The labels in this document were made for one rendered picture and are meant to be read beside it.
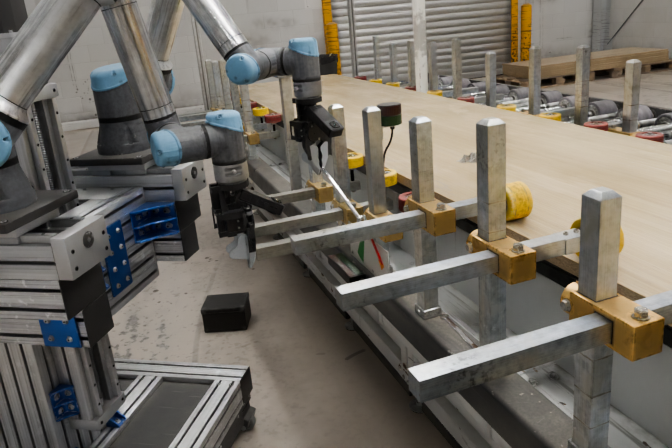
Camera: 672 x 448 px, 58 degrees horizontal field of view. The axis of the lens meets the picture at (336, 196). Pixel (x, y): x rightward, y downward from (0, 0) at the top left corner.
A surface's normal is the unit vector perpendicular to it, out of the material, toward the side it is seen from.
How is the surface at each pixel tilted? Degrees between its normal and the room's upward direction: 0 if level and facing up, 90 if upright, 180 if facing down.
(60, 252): 90
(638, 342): 90
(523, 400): 0
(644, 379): 90
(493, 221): 90
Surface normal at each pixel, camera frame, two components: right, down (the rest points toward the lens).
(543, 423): -0.08, -0.95
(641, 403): -0.93, 0.18
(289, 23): 0.29, 0.26
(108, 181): -0.22, 0.31
